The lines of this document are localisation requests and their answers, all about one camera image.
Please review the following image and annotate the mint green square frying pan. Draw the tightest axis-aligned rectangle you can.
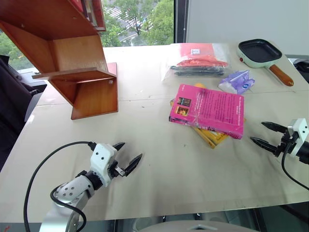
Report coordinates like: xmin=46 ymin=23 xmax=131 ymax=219
xmin=237 ymin=38 xmax=295 ymax=87

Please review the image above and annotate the grey rounded robot torso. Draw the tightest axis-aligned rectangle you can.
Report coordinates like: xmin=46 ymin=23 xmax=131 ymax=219
xmin=137 ymin=219 xmax=245 ymax=232

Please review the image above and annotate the purple plastic package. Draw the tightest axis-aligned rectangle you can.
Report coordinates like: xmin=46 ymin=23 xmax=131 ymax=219
xmin=217 ymin=69 xmax=256 ymax=96

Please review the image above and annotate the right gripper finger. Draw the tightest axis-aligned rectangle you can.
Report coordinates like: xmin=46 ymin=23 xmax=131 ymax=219
xmin=250 ymin=136 xmax=279 ymax=156
xmin=261 ymin=121 xmax=289 ymax=134

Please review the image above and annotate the black window frame post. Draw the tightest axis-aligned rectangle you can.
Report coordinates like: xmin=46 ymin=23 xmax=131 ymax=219
xmin=173 ymin=0 xmax=190 ymax=45

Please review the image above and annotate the yellow paperback book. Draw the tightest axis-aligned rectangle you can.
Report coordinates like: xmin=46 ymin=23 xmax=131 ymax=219
xmin=169 ymin=83 xmax=247 ymax=149

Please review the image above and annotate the clear plastic zip bag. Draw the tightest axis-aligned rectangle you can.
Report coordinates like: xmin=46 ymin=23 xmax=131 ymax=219
xmin=161 ymin=43 xmax=233 ymax=84

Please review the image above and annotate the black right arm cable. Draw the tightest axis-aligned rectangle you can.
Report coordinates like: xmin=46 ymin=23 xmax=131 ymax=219
xmin=281 ymin=142 xmax=309 ymax=190

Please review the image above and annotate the brown wooden bookshelf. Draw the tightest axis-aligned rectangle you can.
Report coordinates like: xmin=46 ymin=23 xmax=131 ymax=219
xmin=0 ymin=0 xmax=119 ymax=121

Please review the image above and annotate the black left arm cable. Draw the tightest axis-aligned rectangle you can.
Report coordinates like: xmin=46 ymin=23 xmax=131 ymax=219
xmin=23 ymin=141 xmax=98 ymax=232

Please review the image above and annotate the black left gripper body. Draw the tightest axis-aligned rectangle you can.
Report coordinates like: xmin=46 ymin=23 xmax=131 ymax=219
xmin=108 ymin=161 xmax=128 ymax=180

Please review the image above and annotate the black chair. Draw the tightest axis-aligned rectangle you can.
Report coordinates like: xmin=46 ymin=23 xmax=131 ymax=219
xmin=0 ymin=55 xmax=34 ymax=173

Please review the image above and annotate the dark office chair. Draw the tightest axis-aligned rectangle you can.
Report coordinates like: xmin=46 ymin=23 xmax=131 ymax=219
xmin=292 ymin=58 xmax=309 ymax=85

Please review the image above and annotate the red folded cloth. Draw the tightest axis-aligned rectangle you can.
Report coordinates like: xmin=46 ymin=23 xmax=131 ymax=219
xmin=177 ymin=43 xmax=229 ymax=71

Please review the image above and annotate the pink paperback book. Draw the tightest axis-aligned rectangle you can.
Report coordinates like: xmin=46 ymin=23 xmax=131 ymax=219
xmin=168 ymin=84 xmax=245 ymax=141

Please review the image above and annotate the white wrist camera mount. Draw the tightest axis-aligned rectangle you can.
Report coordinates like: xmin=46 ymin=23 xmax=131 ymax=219
xmin=286 ymin=118 xmax=309 ymax=160
xmin=90 ymin=143 xmax=119 ymax=188

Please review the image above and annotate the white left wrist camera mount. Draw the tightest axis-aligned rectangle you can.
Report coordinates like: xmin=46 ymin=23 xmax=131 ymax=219
xmin=90 ymin=143 xmax=119 ymax=188

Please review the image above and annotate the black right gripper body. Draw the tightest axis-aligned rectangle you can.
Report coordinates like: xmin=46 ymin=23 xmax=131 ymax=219
xmin=275 ymin=128 xmax=299 ymax=158

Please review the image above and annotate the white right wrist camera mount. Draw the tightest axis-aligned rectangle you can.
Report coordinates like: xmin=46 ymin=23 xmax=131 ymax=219
xmin=286 ymin=118 xmax=309 ymax=160

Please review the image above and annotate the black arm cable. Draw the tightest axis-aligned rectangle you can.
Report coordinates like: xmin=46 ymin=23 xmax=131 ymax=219
xmin=23 ymin=141 xmax=98 ymax=232
xmin=281 ymin=142 xmax=309 ymax=190

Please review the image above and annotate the black folded cloth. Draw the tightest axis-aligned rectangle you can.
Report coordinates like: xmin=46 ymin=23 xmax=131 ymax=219
xmin=170 ymin=64 xmax=227 ymax=78

